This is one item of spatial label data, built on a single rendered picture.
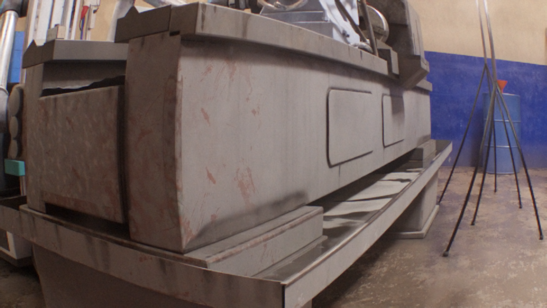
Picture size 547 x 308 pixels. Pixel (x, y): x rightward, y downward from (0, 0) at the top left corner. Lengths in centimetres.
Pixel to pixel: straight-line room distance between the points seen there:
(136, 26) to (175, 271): 37
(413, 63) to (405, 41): 91
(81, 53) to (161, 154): 39
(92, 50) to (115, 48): 9
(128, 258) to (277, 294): 26
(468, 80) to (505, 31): 99
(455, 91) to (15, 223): 563
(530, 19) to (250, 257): 579
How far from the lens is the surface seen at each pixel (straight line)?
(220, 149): 87
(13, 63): 310
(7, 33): 215
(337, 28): 178
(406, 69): 204
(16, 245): 200
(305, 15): 181
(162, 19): 79
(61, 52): 101
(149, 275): 80
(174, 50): 76
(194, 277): 75
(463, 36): 625
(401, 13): 291
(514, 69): 623
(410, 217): 281
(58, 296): 115
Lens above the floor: 68
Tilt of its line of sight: 5 degrees down
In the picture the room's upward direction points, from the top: straight up
